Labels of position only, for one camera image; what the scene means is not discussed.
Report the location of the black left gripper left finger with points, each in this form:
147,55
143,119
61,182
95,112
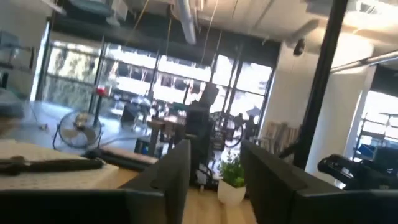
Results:
174,174

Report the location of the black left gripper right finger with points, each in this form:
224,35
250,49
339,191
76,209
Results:
267,180

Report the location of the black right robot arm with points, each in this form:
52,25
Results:
348,174

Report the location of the green plant sprig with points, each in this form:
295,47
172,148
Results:
231,193

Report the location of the wooden table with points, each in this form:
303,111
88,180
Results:
164,123

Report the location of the black equipment tower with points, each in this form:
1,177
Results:
199,124

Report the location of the round metal floor fan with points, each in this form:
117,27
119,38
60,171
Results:
77,130

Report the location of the red topped black pole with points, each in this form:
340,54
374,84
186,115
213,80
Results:
100,91

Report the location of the white perforated metal rack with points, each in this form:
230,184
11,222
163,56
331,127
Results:
62,182

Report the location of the white ceiling pipe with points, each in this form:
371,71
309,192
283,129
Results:
188,21

